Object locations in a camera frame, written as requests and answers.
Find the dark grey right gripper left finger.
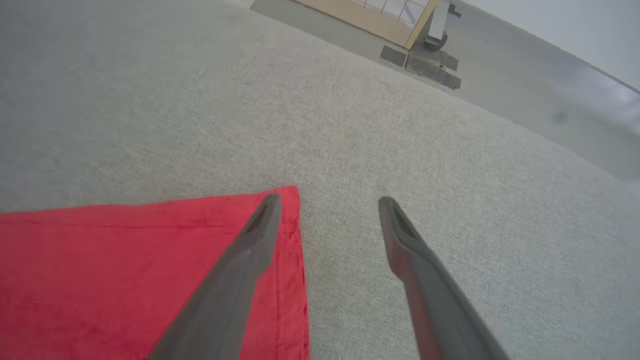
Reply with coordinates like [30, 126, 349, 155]
[147, 194, 284, 360]

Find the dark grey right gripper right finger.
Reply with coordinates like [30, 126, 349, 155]
[378, 196, 511, 360]

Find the red garment with white trim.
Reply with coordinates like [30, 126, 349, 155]
[0, 186, 311, 360]

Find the grey metal panel support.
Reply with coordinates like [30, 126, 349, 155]
[424, 0, 462, 52]

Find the lemon print partition panel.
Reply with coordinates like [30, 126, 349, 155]
[295, 0, 441, 50]

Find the dark panel base plate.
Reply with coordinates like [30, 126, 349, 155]
[405, 49, 462, 90]

